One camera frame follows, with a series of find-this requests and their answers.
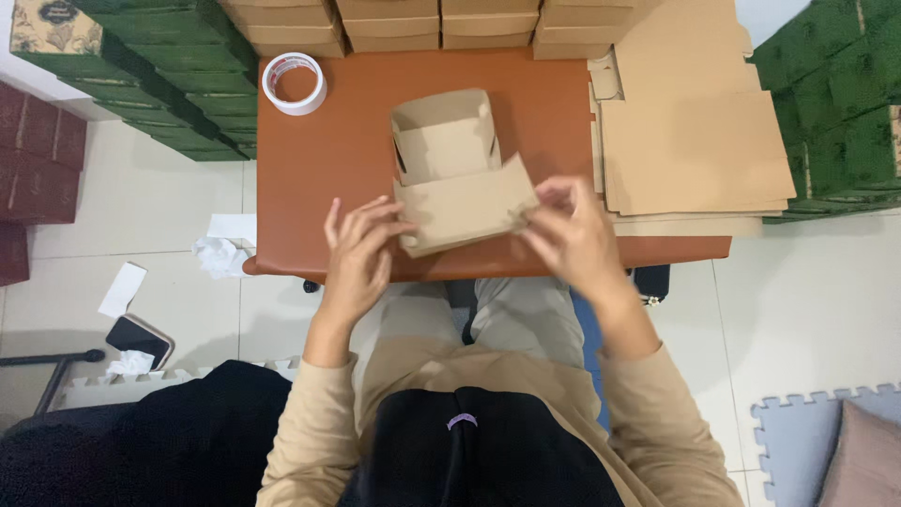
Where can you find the person's right hand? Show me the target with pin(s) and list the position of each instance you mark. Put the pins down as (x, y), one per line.
(581, 239)

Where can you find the black metal stand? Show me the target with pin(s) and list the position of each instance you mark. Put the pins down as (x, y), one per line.
(53, 360)

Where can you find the black cloth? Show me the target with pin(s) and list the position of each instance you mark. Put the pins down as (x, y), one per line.
(141, 443)

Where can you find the stack of flat kraft sheets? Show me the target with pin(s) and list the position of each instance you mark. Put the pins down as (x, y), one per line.
(693, 141)

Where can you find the pink cushion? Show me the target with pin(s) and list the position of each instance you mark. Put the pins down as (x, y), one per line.
(869, 458)

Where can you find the white paper piece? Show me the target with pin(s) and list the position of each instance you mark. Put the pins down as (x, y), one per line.
(236, 227)

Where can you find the grey foam puzzle mat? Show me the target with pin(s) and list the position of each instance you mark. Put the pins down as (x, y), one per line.
(792, 443)

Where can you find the stack of folded kraft boxes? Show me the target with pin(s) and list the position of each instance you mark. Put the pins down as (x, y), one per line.
(394, 28)

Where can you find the stack of green boxes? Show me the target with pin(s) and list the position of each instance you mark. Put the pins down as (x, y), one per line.
(837, 105)
(176, 63)

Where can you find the white tape roll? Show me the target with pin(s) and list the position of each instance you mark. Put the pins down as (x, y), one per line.
(295, 107)

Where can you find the person's right fingers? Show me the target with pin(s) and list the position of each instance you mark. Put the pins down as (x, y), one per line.
(552, 208)

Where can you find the white paper strip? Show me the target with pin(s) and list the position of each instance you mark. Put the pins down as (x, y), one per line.
(123, 289)

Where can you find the kraft cardboard box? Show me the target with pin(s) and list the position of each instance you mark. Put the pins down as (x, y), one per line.
(457, 204)

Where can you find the small crumpled white tissue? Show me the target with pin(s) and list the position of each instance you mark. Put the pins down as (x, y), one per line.
(130, 363)

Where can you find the person's left hand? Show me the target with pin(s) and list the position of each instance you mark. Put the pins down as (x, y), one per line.
(355, 267)

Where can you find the white foam puzzle mat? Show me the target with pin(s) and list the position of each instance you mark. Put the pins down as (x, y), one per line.
(112, 389)

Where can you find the stack of dark red boxes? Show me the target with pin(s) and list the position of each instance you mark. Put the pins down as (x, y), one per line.
(39, 162)

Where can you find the blue seat cushion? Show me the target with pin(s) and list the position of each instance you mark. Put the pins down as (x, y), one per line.
(590, 338)

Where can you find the black smartphone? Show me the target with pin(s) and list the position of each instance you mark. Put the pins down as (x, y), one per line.
(134, 334)

